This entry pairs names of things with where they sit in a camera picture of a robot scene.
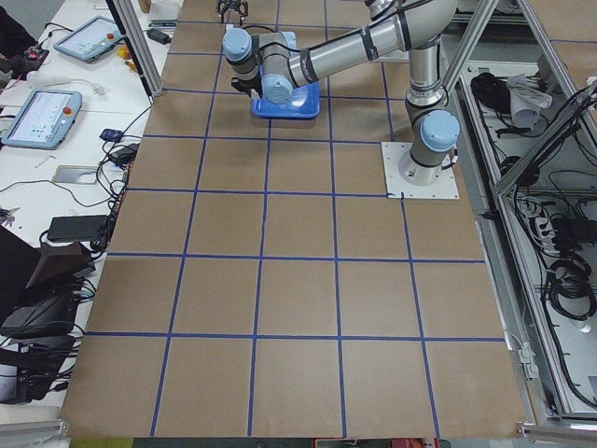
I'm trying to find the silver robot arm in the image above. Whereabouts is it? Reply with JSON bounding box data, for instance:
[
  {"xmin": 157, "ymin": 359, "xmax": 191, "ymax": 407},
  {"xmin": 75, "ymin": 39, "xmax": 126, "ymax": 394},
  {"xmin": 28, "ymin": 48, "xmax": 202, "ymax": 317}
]
[{"xmin": 223, "ymin": 1, "xmax": 460, "ymax": 187}]

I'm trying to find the blue plastic tray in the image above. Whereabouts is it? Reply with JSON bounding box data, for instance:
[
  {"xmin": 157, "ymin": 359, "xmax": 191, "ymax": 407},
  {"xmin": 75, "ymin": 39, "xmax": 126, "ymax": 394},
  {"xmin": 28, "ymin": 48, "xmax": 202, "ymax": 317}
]
[{"xmin": 252, "ymin": 32, "xmax": 320, "ymax": 119}]

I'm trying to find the teach pendant tablet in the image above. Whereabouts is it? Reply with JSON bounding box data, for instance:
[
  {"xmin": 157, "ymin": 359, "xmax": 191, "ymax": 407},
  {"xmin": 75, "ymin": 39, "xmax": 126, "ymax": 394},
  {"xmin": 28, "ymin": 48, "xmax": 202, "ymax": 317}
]
[
  {"xmin": 53, "ymin": 16, "xmax": 123, "ymax": 63},
  {"xmin": 1, "ymin": 89, "xmax": 82, "ymax": 150}
]

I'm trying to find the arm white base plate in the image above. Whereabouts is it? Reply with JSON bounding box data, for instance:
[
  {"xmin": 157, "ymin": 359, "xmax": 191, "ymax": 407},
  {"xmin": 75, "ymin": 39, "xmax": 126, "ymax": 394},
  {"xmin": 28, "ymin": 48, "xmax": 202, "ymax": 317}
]
[{"xmin": 381, "ymin": 142, "xmax": 460, "ymax": 200}]

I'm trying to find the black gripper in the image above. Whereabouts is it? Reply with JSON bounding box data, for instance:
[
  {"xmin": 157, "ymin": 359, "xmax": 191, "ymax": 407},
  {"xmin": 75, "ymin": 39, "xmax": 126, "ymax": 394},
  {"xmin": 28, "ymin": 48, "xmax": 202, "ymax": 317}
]
[
  {"xmin": 231, "ymin": 77, "xmax": 261, "ymax": 97},
  {"xmin": 216, "ymin": 0, "xmax": 248, "ymax": 25}
]

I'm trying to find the near teach pendant tablet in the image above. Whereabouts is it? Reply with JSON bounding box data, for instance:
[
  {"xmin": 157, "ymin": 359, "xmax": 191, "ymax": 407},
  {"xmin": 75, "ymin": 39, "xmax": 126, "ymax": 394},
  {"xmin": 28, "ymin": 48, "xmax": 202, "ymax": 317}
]
[{"xmin": 1, "ymin": 89, "xmax": 82, "ymax": 150}]

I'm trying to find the aluminium frame post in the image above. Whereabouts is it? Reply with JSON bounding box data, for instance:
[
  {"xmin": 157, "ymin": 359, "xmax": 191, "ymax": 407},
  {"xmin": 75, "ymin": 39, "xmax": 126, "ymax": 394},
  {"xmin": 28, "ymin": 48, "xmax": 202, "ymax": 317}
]
[{"xmin": 105, "ymin": 0, "xmax": 163, "ymax": 98}]

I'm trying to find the black power adapter brick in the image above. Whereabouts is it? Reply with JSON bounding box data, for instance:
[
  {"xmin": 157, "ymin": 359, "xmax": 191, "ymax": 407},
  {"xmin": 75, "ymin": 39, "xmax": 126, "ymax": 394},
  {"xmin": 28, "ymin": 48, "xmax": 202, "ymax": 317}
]
[{"xmin": 47, "ymin": 215, "xmax": 108, "ymax": 243}]

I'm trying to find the far teach pendant tablet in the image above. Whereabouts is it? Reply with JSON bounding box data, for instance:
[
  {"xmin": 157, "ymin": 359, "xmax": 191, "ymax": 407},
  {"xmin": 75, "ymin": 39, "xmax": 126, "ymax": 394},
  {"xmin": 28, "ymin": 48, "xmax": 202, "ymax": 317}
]
[{"xmin": 53, "ymin": 16, "xmax": 123, "ymax": 63}]

